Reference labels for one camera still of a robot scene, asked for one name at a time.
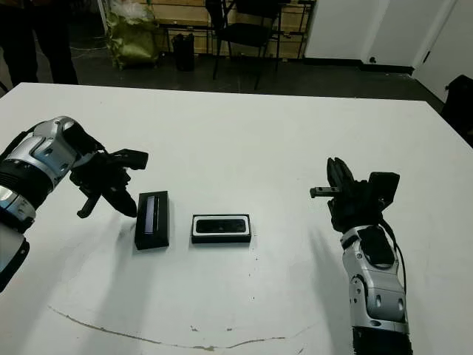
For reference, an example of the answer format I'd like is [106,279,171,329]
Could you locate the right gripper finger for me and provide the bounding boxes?
[326,157,339,192]
[333,158,356,192]

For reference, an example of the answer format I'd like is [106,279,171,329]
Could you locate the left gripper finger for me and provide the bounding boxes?
[115,167,138,217]
[106,184,129,217]

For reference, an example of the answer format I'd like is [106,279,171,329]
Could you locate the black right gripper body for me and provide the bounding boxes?
[309,179,384,234]

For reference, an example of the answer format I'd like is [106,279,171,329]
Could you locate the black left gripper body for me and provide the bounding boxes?
[71,151,131,219]

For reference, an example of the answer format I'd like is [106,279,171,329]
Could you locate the black box lid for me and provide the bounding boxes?
[133,189,172,251]

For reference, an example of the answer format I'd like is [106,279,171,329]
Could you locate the black camera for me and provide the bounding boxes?
[195,217,248,236]

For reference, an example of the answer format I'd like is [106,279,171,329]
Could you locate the black box base white insert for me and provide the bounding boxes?
[190,212,256,246]

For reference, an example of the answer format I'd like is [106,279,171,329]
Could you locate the green sack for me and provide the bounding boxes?
[106,0,163,70]

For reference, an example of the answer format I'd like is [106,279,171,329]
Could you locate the small black bin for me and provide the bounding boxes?
[171,33,196,72]

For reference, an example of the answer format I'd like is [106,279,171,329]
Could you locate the person in beige jacket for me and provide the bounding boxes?
[0,0,80,90]

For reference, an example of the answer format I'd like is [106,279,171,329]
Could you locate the black mesh office chair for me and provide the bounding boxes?
[217,0,286,91]

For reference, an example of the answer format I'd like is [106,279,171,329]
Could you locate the white plastic bag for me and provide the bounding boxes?
[109,0,148,20]

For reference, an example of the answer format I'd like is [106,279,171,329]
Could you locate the white door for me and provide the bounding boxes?
[411,0,473,109]

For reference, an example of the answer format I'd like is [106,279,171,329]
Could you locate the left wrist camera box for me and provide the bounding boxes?
[104,148,150,172]

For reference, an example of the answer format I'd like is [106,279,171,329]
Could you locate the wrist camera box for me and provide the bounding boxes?
[367,170,401,209]
[104,148,150,172]

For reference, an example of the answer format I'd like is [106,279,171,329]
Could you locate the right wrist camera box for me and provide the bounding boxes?
[367,170,401,209]

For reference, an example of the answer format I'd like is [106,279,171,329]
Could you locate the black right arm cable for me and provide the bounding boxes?
[379,217,408,297]

